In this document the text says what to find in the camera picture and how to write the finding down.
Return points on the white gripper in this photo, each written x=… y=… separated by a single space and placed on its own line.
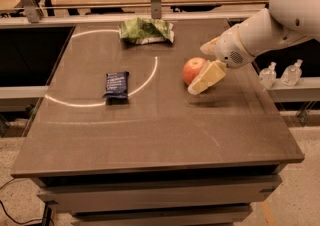
x=230 y=50

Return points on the red apple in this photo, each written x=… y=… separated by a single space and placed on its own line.
x=192 y=68

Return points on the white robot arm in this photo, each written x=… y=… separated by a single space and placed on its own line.
x=284 y=23

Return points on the blue rxbar wrapper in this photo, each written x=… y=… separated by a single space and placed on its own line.
x=116 y=85

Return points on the clear plastic bottle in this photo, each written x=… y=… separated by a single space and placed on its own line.
x=268 y=75
x=292 y=73

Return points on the green chip bag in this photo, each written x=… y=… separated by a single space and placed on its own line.
x=141 y=31

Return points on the grey cabinet drawers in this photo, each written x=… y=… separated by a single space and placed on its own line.
x=163 y=196

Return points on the grey metal rail bracket left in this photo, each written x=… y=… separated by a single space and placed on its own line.
x=32 y=11

